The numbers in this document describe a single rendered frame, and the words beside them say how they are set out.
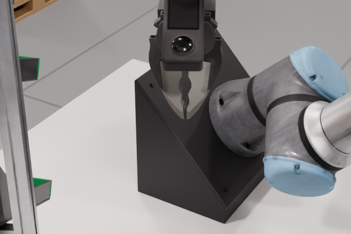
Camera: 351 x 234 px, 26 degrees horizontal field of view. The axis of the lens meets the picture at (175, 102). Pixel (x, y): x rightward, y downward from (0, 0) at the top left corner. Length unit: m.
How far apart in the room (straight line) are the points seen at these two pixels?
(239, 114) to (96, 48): 2.65
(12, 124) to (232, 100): 0.74
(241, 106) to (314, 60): 0.16
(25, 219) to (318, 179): 0.58
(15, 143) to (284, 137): 0.61
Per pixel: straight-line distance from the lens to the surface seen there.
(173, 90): 0.96
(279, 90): 1.31
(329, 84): 1.31
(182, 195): 1.40
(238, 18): 4.33
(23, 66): 0.79
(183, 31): 0.86
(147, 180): 1.43
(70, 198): 1.46
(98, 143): 1.61
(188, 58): 0.84
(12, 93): 0.70
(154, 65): 0.94
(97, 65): 3.81
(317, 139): 1.20
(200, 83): 0.95
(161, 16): 0.91
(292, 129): 1.23
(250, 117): 1.38
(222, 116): 1.40
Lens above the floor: 1.73
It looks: 30 degrees down
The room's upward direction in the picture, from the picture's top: straight up
